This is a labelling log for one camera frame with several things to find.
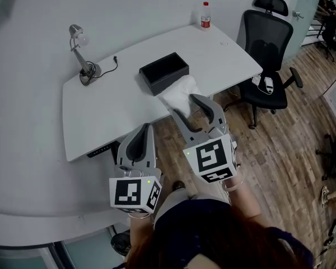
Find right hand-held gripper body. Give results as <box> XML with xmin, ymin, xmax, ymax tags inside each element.
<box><xmin>183</xmin><ymin>124</ymin><xmax>239</xmax><ymax>184</ymax></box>

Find person's left forearm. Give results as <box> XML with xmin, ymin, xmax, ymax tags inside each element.
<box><xmin>128</xmin><ymin>213</ymin><xmax>155</xmax><ymax>252</ymax></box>

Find left wrist thin bangle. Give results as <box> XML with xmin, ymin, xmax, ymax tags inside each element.
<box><xmin>128</xmin><ymin>212</ymin><xmax>151</xmax><ymax>220</ymax></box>

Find silver desk lamp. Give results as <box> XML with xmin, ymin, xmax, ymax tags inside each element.
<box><xmin>68</xmin><ymin>24</ymin><xmax>102</xmax><ymax>85</ymax></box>

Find person's dark top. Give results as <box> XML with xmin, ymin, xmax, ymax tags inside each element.
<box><xmin>120</xmin><ymin>199</ymin><xmax>314</xmax><ymax>269</ymax></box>

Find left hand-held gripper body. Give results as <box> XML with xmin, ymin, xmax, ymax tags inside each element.
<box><xmin>109</xmin><ymin>164</ymin><xmax>163</xmax><ymax>214</ymax></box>

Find person's right forearm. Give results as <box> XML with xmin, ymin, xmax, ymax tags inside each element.
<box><xmin>222</xmin><ymin>178</ymin><xmax>263</xmax><ymax>224</ymax></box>

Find red label plastic bottle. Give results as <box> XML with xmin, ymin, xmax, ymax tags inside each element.
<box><xmin>200</xmin><ymin>1</ymin><xmax>211</xmax><ymax>31</ymax></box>

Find right wrist pale bangle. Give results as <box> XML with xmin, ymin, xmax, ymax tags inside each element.
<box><xmin>222</xmin><ymin>181</ymin><xmax>245</xmax><ymax>192</ymax></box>

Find black lamp power cable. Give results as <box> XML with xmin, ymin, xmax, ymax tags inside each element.
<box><xmin>78</xmin><ymin>56</ymin><xmax>118</xmax><ymax>86</ymax></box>

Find white cloth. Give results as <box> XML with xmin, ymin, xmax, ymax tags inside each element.
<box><xmin>158</xmin><ymin>75</ymin><xmax>205</xmax><ymax>119</ymax></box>

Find black rectangular box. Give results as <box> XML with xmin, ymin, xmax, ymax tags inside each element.
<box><xmin>139</xmin><ymin>52</ymin><xmax>190</xmax><ymax>96</ymax></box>

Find person's light grey trousers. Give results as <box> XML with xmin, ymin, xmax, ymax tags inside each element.
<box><xmin>153</xmin><ymin>189</ymin><xmax>232</xmax><ymax>229</ymax></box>

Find black desk control panel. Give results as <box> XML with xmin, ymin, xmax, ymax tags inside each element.
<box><xmin>86</xmin><ymin>146</ymin><xmax>110</xmax><ymax>159</ymax></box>

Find black mesh office chair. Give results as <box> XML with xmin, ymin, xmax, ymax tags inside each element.
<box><xmin>223</xmin><ymin>0</ymin><xmax>304</xmax><ymax>130</ymax></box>

